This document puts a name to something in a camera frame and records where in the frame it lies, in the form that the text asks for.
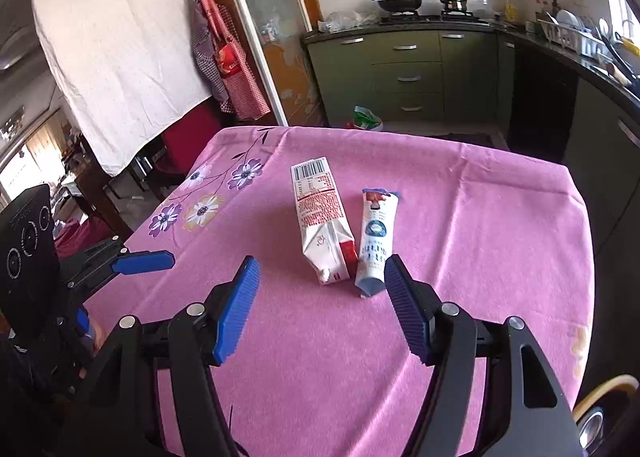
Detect white blue yogurt pouch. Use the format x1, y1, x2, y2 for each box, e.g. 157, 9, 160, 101
355, 188, 399, 298

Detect red white milk carton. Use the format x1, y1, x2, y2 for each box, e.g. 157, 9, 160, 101
291, 157, 358, 285

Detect red Coca-Cola can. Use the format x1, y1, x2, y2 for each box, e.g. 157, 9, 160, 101
577, 406, 604, 456

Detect yellow-rimmed black trash bin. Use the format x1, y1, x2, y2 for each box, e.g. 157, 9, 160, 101
573, 375, 640, 457

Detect person's left hand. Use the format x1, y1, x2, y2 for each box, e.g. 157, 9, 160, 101
85, 321, 106, 355

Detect pink floral tablecloth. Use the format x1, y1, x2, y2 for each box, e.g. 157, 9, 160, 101
81, 125, 597, 457

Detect red chair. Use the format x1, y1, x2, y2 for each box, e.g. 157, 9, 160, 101
134, 98, 224, 201

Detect green snack bag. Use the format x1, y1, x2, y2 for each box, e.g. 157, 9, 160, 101
347, 106, 383, 132

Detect green lower drawer cabinet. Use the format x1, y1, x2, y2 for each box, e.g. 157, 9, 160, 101
304, 24, 498, 128

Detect red checked apron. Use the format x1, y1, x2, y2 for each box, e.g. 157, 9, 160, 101
188, 0, 270, 121

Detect white hanging cloth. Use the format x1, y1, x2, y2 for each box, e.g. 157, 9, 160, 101
32, 0, 210, 175

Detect dark lower counter cabinets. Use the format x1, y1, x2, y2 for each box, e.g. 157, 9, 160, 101
499, 32, 639, 391

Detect white plastic bag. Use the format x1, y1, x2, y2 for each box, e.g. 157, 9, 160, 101
318, 10, 380, 33

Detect small steel pot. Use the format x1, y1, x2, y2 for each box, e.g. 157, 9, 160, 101
439, 0, 468, 14

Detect black wok with lid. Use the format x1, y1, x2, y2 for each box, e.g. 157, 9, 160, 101
371, 0, 422, 14

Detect wooden rolling pin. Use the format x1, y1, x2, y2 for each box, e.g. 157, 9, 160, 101
605, 62, 632, 87

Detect white dish rack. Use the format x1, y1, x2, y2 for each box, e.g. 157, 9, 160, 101
537, 16, 605, 59

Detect black frying pan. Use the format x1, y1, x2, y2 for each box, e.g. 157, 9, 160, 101
599, 32, 639, 95

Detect glass sliding door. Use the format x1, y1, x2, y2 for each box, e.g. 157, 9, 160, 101
233, 0, 326, 126

